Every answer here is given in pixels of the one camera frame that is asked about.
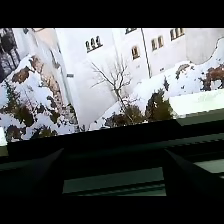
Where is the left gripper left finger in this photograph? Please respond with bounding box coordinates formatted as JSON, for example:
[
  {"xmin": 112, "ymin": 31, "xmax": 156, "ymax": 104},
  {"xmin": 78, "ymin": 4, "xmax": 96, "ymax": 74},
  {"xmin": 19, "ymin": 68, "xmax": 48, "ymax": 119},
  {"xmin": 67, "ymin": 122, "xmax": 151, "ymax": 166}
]
[{"xmin": 0, "ymin": 148, "xmax": 65, "ymax": 197}]

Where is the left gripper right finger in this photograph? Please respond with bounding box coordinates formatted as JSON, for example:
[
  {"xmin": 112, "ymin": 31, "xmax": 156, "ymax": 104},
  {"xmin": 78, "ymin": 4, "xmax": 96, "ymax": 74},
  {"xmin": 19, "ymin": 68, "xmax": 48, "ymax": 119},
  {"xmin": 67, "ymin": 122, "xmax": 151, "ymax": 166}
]
[{"xmin": 162, "ymin": 149, "xmax": 224, "ymax": 197}]

